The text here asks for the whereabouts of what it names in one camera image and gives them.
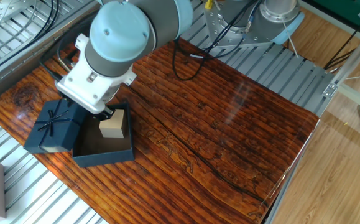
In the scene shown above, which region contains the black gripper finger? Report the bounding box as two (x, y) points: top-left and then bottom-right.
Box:
(94, 107), (114, 121)

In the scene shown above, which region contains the blue gift box lid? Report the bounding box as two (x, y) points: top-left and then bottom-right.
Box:
(23, 98), (89, 155)

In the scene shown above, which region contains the blue gift box base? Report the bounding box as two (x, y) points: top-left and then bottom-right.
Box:
(72, 102), (136, 169)

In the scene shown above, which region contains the pale wooden block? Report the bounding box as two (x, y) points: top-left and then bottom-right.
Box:
(98, 108), (126, 139)

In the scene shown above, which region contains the wood-grain table mat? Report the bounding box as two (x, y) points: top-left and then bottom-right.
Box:
(0, 37), (320, 224)

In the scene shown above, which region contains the silver perforated mounting plate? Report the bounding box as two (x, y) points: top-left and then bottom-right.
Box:
(0, 0), (36, 23)

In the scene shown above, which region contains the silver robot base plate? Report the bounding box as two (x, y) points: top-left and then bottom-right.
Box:
(203, 2), (280, 49)

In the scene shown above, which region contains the aluminium frame beam with bracket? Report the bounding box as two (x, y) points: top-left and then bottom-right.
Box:
(322, 27), (360, 100)

